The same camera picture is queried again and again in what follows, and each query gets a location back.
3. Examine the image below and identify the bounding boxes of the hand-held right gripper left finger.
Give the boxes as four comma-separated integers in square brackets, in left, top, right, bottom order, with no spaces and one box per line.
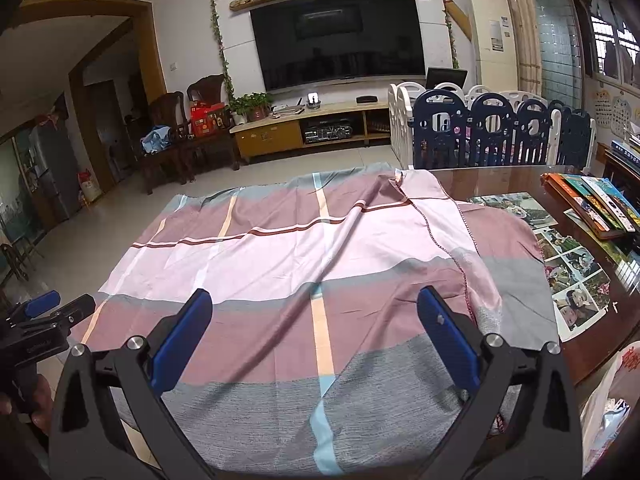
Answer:
[47,288,216,480]

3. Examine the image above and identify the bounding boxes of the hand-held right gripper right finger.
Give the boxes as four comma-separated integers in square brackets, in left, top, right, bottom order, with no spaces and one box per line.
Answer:
[416,286,586,480]

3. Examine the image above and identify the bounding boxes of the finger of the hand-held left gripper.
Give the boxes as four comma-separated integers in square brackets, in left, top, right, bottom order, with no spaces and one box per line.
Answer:
[22,294,97,334]
[7,290,62,322]

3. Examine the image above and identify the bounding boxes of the white plastic trash bag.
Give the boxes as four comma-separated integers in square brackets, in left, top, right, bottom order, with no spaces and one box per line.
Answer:
[580,341,640,480]

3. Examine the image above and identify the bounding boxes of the person's left hand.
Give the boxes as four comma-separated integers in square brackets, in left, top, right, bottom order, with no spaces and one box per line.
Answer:
[0,374,54,429]

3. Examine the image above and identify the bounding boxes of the white sack with red print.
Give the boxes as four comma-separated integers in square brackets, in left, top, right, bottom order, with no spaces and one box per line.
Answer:
[77,169,104,202]

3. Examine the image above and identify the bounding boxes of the grey refrigerator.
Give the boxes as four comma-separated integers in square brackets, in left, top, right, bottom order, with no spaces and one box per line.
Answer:
[27,120,84,221]

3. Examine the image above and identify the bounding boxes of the photo collage sheet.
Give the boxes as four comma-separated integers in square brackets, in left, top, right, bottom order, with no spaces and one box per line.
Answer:
[532,227,614,344]

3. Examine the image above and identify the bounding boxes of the single landscape photo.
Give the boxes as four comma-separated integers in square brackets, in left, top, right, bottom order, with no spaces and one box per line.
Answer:
[470,192,559,229]

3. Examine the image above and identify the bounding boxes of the plaid pink grey cloth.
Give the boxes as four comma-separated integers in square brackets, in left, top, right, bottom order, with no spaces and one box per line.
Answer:
[80,162,561,476]

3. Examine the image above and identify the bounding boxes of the blue plastic bag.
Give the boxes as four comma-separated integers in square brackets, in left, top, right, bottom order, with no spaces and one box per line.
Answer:
[141,126,174,155]

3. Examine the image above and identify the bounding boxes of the row of colourful books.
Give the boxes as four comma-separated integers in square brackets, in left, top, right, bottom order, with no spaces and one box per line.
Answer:
[540,172,640,241]

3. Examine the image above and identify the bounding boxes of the white and navy playpen fence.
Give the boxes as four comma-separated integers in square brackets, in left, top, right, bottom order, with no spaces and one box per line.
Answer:
[387,81,597,170]

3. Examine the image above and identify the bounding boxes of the dark wooden chair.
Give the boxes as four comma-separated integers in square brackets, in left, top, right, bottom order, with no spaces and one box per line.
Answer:
[137,91,189,196]
[180,74,241,181]

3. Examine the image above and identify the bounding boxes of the wooden television cabinet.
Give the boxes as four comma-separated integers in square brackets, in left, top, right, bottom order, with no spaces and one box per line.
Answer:
[230,101,393,163]

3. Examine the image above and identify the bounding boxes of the red gift box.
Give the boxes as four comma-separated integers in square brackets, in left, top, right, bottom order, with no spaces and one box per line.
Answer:
[190,101,229,139]

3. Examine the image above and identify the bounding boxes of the black stereo amplifier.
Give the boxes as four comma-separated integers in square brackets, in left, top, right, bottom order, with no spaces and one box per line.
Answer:
[302,121,354,145]

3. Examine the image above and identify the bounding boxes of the potted green plant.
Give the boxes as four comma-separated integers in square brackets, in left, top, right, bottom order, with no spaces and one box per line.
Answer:
[228,92,275,125]

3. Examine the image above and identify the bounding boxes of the stack of shelf books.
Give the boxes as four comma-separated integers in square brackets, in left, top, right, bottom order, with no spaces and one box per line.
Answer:
[610,132,640,172]

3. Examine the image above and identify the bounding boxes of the black monitor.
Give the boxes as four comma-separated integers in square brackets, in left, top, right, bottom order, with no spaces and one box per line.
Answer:
[425,67,468,92]

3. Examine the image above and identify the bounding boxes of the cream standing air conditioner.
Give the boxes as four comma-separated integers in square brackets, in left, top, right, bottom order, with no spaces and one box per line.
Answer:
[467,0,521,91]

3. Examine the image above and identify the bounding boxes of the green vine garland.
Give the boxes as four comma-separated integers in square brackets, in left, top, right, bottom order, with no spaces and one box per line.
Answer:
[206,0,236,102]
[431,0,460,69]

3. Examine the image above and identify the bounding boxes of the large black television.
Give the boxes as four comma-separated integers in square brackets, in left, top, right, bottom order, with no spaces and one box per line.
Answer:
[249,0,427,93]

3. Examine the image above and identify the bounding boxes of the beige curtain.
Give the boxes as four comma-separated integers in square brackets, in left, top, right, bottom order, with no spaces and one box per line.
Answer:
[487,0,544,95]

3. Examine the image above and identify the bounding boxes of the barred window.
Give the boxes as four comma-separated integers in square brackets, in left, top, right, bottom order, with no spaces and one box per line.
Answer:
[570,0,640,81]

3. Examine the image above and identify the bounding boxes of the wall learning charts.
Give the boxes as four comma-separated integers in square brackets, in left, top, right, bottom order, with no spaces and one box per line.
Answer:
[592,89,636,129]

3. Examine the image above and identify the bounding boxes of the slanted wooden wall shelf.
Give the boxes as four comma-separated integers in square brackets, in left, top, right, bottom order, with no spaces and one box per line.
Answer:
[444,0,474,41]

